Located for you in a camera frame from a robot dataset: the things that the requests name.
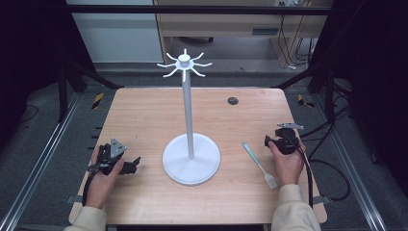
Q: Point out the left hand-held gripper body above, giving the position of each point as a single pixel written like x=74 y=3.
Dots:
x=110 y=154

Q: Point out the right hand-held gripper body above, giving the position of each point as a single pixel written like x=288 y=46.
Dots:
x=287 y=141

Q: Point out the white hook rack stand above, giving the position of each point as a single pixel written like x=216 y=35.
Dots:
x=191 y=160

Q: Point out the person's right hand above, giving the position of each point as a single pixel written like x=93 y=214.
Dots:
x=288 y=166

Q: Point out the person's left hand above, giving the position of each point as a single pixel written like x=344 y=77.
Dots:
x=102 y=187

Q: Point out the yellow black striped marker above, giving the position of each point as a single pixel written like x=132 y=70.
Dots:
x=303 y=101
x=98 y=100

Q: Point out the dark round table grommet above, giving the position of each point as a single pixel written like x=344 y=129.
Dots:
x=233 y=101

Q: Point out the black curtain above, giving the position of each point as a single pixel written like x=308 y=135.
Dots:
x=32 y=48
x=375 y=80

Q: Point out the white cabinet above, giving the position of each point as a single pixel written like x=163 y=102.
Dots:
x=118 y=38

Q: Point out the grey table bracket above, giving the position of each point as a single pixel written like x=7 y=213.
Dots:
x=72 y=199
x=321 y=200

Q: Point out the aluminium floor rail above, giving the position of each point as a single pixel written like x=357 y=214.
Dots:
x=352 y=166
x=38 y=163

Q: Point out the black metal frame strut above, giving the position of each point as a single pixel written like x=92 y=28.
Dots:
x=320 y=77
x=80 y=77

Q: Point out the black horizontal frame bar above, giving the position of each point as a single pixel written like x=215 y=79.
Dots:
x=192 y=9

